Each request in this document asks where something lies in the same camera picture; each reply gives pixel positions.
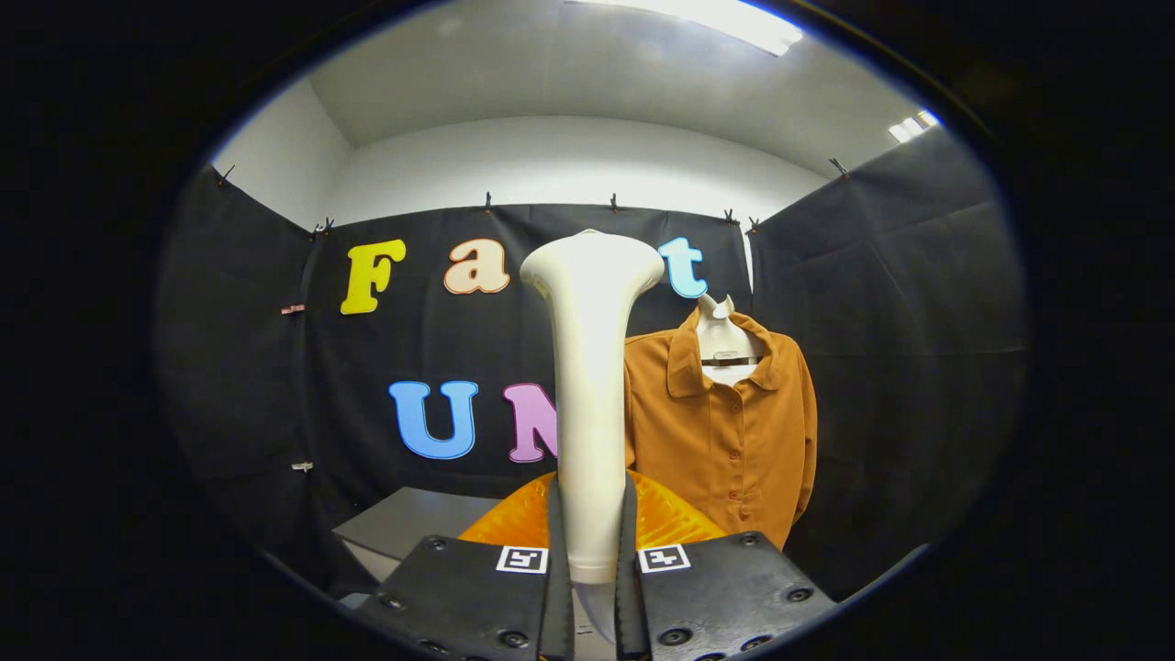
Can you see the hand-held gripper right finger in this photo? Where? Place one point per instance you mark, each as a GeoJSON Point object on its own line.
{"type": "Point", "coordinates": [629, 551]}

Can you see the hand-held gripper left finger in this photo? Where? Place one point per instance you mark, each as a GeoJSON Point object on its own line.
{"type": "Point", "coordinates": [558, 551]}

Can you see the orange button shirt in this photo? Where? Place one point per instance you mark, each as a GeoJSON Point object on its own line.
{"type": "Point", "coordinates": [725, 450]}

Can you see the grey cabinet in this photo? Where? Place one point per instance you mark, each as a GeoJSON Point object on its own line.
{"type": "Point", "coordinates": [422, 523]}

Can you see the white mannequin hanger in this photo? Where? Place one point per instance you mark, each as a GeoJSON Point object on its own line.
{"type": "Point", "coordinates": [725, 335]}

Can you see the black backdrop cloth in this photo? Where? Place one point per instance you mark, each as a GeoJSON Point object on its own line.
{"type": "Point", "coordinates": [881, 340]}

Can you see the row of black clips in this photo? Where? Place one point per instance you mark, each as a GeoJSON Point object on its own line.
{"type": "Point", "coordinates": [487, 200]}

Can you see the small ceiling light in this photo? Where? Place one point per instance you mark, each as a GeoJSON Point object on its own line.
{"type": "Point", "coordinates": [913, 127]}

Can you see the long ceiling light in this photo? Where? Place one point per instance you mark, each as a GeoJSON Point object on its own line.
{"type": "Point", "coordinates": [725, 20]}

